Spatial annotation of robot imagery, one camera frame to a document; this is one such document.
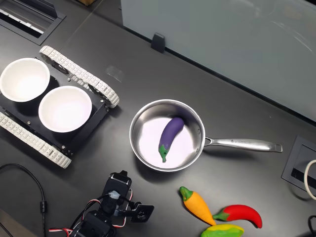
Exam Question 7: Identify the steel pan with long handle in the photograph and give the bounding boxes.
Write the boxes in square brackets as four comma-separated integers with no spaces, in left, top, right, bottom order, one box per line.
[129,99,283,173]

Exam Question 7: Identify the red toy chilli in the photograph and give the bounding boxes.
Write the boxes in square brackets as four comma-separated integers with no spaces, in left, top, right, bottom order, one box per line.
[212,204,263,229]

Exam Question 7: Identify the purple toy aubergine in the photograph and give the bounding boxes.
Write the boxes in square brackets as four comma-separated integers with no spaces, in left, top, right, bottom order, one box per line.
[158,117,185,163]

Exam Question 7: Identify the thin black cable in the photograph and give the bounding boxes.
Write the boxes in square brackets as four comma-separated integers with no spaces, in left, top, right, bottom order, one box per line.
[308,215,316,235]

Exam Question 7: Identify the thick white cable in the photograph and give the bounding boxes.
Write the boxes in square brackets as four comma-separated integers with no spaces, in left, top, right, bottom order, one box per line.
[303,159,316,200]

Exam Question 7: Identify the black vehicle with white tracks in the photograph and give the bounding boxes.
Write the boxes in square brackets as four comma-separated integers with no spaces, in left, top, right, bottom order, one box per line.
[0,45,120,170]

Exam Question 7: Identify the white bowl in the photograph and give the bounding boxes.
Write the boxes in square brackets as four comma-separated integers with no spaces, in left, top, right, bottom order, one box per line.
[38,85,93,133]
[0,57,51,103]

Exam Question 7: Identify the black table cable box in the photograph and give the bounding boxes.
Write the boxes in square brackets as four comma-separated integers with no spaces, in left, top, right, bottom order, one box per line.
[0,0,67,46]
[281,135,316,193]

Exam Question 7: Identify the white power strip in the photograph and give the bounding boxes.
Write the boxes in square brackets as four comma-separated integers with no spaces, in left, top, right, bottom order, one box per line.
[0,9,44,34]

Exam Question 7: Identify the black partition clip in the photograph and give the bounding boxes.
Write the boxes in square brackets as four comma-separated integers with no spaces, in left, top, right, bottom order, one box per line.
[151,33,165,54]

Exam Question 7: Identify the yellow green toy corn cob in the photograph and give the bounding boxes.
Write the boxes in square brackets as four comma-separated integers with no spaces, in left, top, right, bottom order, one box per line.
[200,224,245,237]

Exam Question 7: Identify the frosted glass partition panel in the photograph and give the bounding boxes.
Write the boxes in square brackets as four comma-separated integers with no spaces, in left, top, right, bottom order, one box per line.
[120,0,316,121]

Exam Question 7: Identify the orange toy carrot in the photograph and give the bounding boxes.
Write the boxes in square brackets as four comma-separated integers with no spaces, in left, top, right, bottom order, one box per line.
[179,186,217,227]

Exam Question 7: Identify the red white black servo wire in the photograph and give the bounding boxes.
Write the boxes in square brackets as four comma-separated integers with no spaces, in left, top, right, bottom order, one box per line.
[48,195,111,235]
[115,189,134,228]

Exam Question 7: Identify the long black cable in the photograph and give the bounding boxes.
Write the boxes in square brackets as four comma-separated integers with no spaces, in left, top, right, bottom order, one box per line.
[0,163,48,237]

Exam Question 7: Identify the black square gripper camera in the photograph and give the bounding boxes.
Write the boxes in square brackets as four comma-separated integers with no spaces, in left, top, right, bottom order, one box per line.
[128,203,155,223]

